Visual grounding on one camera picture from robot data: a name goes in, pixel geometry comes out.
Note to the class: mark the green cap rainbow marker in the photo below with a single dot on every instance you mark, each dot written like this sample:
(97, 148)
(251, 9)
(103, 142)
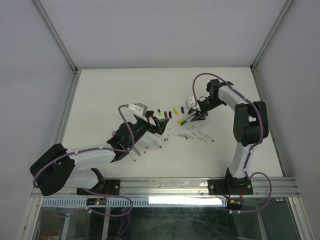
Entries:
(154, 141)

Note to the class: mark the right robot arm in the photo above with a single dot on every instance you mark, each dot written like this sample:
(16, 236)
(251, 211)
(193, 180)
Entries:
(250, 127)

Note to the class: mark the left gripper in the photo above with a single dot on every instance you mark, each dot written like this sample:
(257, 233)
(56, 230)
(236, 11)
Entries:
(159, 124)

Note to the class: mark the pink cap acrylic marker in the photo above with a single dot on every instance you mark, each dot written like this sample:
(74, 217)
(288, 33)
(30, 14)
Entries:
(142, 147)

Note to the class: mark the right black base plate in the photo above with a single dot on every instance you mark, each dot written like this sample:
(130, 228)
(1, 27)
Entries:
(225, 187)

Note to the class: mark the aluminium frame post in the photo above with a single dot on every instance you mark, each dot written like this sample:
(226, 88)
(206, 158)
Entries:
(272, 33)
(38, 5)

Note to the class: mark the left aluminium frame post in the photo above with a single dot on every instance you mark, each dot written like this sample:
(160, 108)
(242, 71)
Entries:
(38, 5)

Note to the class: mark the right aluminium frame post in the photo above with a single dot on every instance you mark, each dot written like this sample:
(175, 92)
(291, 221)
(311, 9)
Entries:
(272, 33)

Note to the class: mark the yellow pen cap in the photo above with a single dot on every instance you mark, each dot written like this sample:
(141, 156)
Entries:
(175, 111)

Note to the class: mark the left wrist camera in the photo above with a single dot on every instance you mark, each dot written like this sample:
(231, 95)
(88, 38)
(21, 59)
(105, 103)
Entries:
(139, 110)

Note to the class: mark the yellow cap long marker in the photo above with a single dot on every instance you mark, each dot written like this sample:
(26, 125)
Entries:
(197, 136)

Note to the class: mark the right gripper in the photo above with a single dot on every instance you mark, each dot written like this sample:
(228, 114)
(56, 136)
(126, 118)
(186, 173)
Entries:
(198, 117)

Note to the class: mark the blue cap marker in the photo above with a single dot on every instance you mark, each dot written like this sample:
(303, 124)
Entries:
(204, 134)

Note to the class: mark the grey slotted cable duct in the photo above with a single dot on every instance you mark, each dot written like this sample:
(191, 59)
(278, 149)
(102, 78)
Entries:
(137, 202)

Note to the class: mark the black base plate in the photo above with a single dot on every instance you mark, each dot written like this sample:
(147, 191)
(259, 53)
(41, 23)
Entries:
(108, 187)
(225, 187)

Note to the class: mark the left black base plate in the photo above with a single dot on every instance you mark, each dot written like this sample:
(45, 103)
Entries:
(108, 187)

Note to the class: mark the magenta cap acrylic marker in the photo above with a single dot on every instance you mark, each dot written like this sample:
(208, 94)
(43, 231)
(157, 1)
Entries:
(132, 157)

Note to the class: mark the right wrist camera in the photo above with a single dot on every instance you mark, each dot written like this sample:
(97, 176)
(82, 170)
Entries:
(192, 103)

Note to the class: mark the translucent grey highlighter pen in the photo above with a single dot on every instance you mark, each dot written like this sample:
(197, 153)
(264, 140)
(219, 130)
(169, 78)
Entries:
(137, 152)

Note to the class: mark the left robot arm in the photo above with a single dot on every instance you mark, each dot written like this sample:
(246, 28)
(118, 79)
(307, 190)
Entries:
(60, 167)

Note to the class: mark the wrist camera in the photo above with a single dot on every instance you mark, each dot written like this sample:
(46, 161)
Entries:
(139, 110)
(192, 103)

